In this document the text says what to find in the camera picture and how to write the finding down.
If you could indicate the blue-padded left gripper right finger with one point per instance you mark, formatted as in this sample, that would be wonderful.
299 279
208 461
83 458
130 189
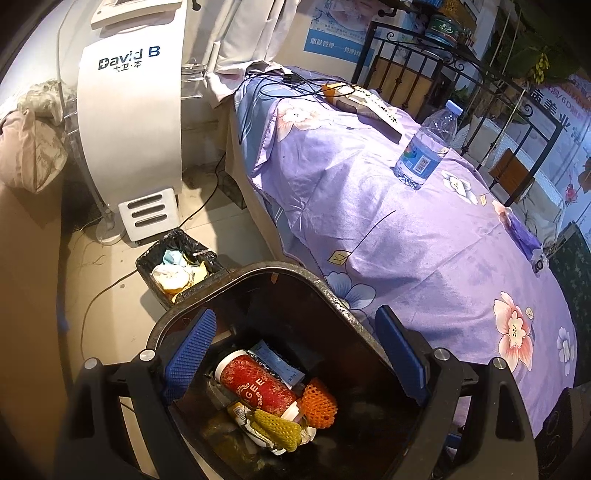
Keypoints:
435 379

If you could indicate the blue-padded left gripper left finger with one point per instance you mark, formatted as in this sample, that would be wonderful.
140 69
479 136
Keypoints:
156 378

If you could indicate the red paper coffee cup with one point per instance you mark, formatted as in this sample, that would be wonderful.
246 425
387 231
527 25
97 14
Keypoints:
243 376

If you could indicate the orange foam fruit net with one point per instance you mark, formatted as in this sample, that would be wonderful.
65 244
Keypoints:
318 405

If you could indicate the yellow foam fruit net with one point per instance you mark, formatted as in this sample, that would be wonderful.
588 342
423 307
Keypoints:
284 434

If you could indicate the black oval trash bin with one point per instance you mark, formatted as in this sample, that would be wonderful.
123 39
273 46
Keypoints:
296 314

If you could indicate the purple floral bed sheet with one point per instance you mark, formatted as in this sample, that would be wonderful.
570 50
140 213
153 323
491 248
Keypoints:
320 186

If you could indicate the small black lined wastebasket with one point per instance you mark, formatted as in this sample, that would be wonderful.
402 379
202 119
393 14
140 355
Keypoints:
175 265

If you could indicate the purple tissue pack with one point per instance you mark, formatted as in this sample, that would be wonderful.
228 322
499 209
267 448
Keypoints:
526 241

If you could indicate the dark green patterned cloth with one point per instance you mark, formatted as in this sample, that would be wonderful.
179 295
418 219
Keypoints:
570 260

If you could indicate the white wicker sofa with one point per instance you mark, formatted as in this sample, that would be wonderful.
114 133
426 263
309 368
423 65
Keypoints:
541 208

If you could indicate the brown square cushion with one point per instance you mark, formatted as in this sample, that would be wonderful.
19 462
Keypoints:
509 172

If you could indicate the blue label water bottle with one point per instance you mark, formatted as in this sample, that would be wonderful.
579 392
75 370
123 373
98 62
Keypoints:
428 146

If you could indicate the printed paper booklet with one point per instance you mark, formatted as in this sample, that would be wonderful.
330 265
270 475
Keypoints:
364 103

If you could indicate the white David B machine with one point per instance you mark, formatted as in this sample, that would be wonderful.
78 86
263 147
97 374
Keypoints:
119 65

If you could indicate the black iron bed frame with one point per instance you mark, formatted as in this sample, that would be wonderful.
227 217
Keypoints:
419 75

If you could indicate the blue white wall poster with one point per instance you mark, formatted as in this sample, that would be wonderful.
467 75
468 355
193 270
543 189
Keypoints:
338 28

